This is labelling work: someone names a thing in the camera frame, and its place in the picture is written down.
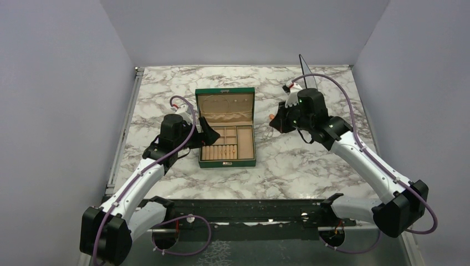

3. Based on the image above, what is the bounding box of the aluminium frame rail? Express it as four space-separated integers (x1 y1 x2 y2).
100 67 145 203

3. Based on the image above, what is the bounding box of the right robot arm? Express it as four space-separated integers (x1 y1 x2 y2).
269 89 428 238

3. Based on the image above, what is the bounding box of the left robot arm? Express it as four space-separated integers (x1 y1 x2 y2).
79 114 220 265

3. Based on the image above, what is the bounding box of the small whiteboard on stand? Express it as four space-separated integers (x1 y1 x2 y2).
299 54 318 89

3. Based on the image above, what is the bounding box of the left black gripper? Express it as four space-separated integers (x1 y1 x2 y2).
175 116 220 151

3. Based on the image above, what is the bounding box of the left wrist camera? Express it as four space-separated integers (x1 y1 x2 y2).
172 104 195 125

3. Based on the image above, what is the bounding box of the green jewelry box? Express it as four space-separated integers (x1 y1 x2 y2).
195 87 257 168

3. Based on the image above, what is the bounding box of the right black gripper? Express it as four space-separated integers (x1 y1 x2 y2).
270 99 313 134

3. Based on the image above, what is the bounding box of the silver bangle bracelet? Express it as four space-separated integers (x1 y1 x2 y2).
201 94 231 115

